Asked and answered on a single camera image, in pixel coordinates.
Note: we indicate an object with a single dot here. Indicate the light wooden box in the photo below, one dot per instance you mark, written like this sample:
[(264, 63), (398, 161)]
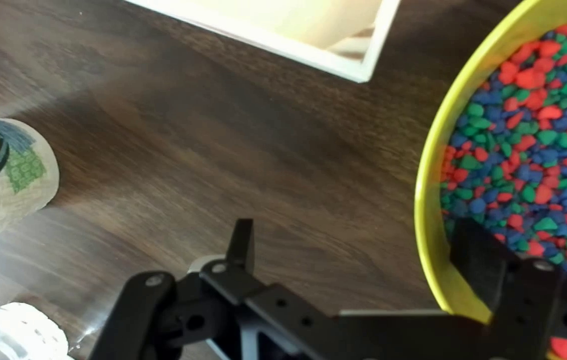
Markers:
[(296, 27)]

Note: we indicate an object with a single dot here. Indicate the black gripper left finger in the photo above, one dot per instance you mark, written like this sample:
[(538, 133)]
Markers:
[(241, 242)]

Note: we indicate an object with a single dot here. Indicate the colourful pebbles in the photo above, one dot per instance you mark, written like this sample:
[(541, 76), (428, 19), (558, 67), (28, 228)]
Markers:
[(529, 146)]

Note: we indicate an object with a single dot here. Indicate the yellow plastic bowl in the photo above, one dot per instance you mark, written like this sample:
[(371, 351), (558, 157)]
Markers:
[(433, 167)]

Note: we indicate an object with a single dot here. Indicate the patterned paper cup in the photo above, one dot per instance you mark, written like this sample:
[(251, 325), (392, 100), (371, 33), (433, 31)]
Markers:
[(3, 180)]

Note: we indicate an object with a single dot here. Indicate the clear plastic bottle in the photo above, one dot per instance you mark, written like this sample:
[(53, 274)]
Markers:
[(9, 333)]

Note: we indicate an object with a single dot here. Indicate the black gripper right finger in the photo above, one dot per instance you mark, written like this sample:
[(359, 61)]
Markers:
[(483, 261)]

